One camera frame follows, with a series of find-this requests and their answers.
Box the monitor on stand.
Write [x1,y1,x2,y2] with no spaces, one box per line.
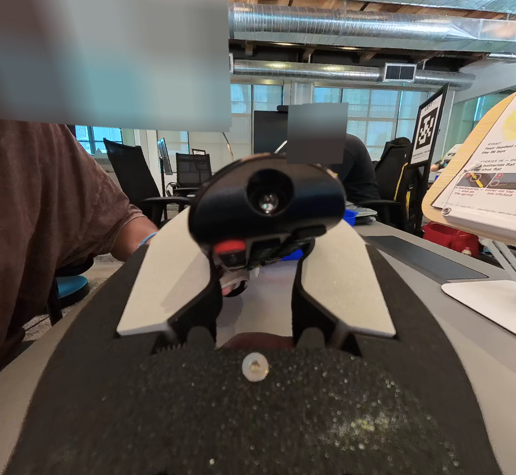
[157,138,174,197]

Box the black framed tag sign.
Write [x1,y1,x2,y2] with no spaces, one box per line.
[409,83,450,167]

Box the grey desk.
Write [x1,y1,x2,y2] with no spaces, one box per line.
[0,217,516,475]

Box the black remote control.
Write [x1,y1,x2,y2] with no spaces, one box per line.
[189,154,347,272]

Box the blue bin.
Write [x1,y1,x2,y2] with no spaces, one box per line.
[281,208,358,262]

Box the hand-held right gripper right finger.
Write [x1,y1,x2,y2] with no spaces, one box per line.
[290,220,397,347]

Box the teal stool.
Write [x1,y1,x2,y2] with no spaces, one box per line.
[54,274,90,308]

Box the chair with black yellow jacket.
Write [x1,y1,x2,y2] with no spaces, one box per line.
[375,138,426,233]

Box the person's brown shirt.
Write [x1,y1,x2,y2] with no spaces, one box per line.
[0,120,148,367]

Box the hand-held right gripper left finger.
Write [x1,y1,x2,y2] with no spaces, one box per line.
[116,207,223,347]

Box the ceiling vent grille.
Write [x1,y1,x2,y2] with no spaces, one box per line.
[383,63,417,82]

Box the large black screen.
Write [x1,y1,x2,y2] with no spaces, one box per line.
[253,110,289,157]

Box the black mesh office chair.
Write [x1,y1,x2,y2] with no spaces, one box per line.
[175,152,212,197]

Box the person's left forearm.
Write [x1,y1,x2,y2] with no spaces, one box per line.
[109,217,159,262]

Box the white instruction sheet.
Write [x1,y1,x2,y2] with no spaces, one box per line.
[431,98,516,217]

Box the red bin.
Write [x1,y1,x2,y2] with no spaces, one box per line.
[422,221,480,258]

